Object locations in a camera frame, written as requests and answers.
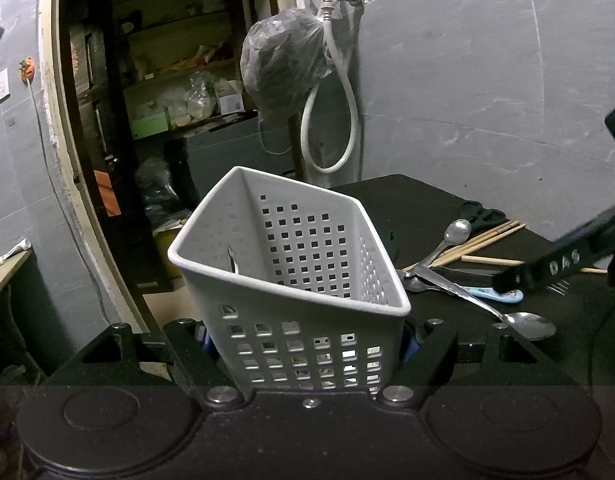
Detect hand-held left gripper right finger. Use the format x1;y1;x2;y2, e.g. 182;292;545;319
377;319;578;408

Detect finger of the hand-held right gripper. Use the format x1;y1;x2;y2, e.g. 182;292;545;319
492;205;615;293

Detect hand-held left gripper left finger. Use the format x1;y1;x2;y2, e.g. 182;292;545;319
52;318;243;408

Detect large steel spoon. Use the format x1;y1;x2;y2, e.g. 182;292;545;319
412;265;557;341

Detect light blue handled spoon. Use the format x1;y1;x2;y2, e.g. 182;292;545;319
455;285;524;307

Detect dark handled knife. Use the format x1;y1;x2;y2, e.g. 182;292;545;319
427;265;503;281

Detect dark green kitchen scissors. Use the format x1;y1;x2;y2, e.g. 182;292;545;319
460;200;511;227

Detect white perforated utensil basket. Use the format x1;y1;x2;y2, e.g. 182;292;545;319
167;166;413;401

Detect yellow container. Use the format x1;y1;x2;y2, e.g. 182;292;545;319
154;222;188;281

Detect dark plastic bag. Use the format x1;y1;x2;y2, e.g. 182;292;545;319
134;157;188;221

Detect orange door poster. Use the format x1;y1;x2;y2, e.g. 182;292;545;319
94;170;120;216

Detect grey cabinet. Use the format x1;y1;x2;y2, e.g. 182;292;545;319
184;114;294;211

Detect wooden side table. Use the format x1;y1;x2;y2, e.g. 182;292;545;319
0;247;33;306

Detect green box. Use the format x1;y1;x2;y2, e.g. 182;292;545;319
130;109;170;138

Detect small white box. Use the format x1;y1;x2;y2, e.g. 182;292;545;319
217;92;245;115

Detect clear plastic food bag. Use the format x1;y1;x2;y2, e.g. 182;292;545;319
187;71;215;121

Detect dark wooden door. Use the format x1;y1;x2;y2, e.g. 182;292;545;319
62;0;143;291

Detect hanging clear plastic bag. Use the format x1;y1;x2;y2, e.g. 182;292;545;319
240;10;334;117

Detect dark wooden shelf unit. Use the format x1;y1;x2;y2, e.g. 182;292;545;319
107;0;253;141

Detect white flexible hose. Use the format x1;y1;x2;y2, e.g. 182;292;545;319
300;5;361;175

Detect cream door frame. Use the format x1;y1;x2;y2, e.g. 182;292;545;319
37;0;153;331

